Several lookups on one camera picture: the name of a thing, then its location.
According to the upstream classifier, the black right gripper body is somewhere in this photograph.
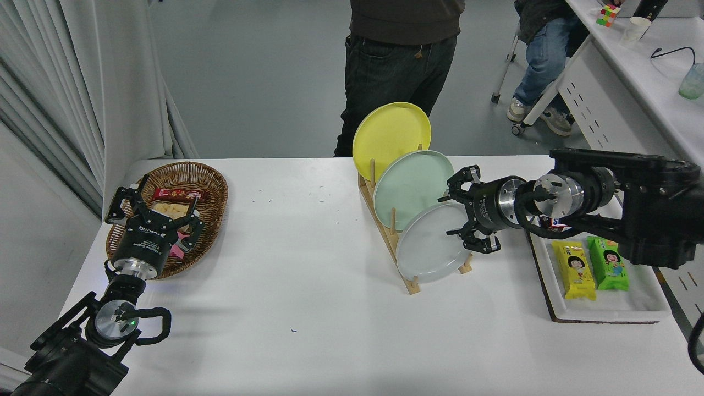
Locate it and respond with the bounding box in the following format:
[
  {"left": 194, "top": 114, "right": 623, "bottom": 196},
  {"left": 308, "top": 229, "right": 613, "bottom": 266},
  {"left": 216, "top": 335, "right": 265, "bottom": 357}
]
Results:
[{"left": 465, "top": 178, "right": 510, "bottom": 235}]

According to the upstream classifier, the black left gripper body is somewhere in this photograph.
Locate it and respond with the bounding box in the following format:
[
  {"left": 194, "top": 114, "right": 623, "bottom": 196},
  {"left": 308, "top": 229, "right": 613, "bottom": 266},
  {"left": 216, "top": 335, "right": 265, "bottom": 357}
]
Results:
[{"left": 112, "top": 219, "right": 179, "bottom": 274}]

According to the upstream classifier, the grey plate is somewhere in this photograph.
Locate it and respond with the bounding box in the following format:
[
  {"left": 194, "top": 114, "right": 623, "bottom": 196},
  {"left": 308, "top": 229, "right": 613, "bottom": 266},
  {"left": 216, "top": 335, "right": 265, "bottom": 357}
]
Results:
[{"left": 396, "top": 203, "right": 482, "bottom": 284}]

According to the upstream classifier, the mint green plate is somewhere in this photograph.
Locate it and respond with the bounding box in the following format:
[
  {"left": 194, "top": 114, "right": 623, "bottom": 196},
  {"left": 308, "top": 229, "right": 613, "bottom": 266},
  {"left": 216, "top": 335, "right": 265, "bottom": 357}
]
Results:
[{"left": 373, "top": 150, "right": 456, "bottom": 233}]

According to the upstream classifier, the wooden plate rack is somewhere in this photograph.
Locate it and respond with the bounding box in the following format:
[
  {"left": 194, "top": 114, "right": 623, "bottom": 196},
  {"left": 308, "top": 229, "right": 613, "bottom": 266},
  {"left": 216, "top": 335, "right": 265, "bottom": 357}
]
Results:
[{"left": 359, "top": 144, "right": 474, "bottom": 295}]

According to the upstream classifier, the yellow plate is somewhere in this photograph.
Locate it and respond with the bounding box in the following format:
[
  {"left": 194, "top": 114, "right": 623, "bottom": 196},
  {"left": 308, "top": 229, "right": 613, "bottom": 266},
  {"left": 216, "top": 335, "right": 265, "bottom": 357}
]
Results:
[{"left": 352, "top": 102, "right": 432, "bottom": 183}]

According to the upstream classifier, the pale yellow snack pack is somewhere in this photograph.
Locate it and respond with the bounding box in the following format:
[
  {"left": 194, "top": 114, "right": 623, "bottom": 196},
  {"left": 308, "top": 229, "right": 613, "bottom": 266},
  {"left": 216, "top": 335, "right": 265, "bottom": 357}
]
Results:
[{"left": 151, "top": 202, "right": 193, "bottom": 221}]

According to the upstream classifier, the pink snack wrapper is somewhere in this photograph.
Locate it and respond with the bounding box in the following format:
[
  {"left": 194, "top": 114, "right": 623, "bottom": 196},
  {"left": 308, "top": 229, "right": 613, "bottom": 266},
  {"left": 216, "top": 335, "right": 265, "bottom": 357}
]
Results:
[{"left": 169, "top": 231, "right": 193, "bottom": 258}]

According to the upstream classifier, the red snack bar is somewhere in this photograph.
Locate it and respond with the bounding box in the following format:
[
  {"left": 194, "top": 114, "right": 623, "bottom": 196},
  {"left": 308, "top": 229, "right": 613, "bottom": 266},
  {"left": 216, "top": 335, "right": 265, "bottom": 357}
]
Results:
[{"left": 153, "top": 187, "right": 207, "bottom": 203}]

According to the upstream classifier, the brown wicker basket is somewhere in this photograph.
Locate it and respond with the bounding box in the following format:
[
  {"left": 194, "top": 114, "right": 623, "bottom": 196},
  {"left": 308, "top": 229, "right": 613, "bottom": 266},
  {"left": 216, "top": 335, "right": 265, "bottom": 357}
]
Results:
[{"left": 106, "top": 161, "right": 229, "bottom": 280}]

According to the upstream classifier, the brown Snickers bar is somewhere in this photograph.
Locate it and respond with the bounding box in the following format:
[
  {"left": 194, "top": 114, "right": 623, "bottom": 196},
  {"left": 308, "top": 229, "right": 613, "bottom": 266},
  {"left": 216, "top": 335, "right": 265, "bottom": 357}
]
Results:
[{"left": 539, "top": 216, "right": 573, "bottom": 233}]

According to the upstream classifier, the yellow snack bar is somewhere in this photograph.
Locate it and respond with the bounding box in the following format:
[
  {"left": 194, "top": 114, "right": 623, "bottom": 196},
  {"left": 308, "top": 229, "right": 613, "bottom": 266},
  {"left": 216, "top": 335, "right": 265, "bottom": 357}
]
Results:
[{"left": 552, "top": 241, "right": 597, "bottom": 301}]

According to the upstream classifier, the white chair leg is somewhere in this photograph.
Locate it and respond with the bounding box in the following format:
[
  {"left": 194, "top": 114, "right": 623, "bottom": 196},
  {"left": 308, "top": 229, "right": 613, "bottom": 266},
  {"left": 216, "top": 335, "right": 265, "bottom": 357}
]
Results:
[{"left": 491, "top": 32, "right": 520, "bottom": 105}]

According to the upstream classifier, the grey curtain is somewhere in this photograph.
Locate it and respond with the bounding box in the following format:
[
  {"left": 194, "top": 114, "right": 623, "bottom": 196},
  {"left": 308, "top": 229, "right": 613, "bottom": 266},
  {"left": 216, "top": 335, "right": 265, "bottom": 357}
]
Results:
[{"left": 0, "top": 0, "right": 200, "bottom": 221}]

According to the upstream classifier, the person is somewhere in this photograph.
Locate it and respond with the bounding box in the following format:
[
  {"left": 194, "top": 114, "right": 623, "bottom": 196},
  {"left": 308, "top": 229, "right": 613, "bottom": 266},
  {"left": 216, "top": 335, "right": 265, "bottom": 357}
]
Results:
[
  {"left": 333, "top": 0, "right": 466, "bottom": 158},
  {"left": 506, "top": 0, "right": 592, "bottom": 137}
]

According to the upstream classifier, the green snack bar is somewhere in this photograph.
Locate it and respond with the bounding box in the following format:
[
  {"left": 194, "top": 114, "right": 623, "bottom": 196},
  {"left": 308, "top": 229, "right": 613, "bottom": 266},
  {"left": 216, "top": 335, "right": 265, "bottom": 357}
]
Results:
[{"left": 586, "top": 235, "right": 630, "bottom": 292}]

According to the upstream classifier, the white rectangular tray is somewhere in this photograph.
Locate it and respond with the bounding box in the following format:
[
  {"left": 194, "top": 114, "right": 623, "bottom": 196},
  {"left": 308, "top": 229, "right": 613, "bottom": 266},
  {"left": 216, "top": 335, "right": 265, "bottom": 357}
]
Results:
[{"left": 525, "top": 187, "right": 673, "bottom": 322}]

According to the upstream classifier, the white perforated desk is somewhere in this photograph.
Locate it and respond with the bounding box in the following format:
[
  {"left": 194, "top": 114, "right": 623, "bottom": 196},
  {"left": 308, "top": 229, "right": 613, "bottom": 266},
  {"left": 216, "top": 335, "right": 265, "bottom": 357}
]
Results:
[{"left": 511, "top": 0, "right": 704, "bottom": 309}]

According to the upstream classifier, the colourful puzzle cube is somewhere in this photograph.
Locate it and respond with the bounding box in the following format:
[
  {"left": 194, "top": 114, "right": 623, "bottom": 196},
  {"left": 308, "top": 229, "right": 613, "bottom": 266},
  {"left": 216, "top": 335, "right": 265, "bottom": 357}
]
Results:
[{"left": 596, "top": 4, "right": 622, "bottom": 27}]

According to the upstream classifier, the white paper cup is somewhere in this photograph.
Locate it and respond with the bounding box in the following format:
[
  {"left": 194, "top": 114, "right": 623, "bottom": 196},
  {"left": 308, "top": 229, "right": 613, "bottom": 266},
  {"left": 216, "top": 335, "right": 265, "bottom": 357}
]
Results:
[{"left": 621, "top": 16, "right": 652, "bottom": 46}]

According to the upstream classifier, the green translucent cup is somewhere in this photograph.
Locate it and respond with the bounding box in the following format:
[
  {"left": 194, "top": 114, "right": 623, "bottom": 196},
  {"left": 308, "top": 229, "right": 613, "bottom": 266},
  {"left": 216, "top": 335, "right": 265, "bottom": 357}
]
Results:
[{"left": 679, "top": 63, "right": 704, "bottom": 100}]

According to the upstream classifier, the black object on desk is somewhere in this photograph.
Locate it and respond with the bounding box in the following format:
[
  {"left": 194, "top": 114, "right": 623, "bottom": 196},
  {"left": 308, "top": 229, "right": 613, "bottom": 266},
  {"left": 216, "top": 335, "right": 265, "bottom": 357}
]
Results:
[{"left": 634, "top": 0, "right": 670, "bottom": 23}]

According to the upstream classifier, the thin black cable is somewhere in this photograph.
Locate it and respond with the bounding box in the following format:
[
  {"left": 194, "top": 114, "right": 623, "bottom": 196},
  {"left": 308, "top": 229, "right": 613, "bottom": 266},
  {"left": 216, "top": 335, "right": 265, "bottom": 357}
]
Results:
[{"left": 652, "top": 47, "right": 698, "bottom": 69}]

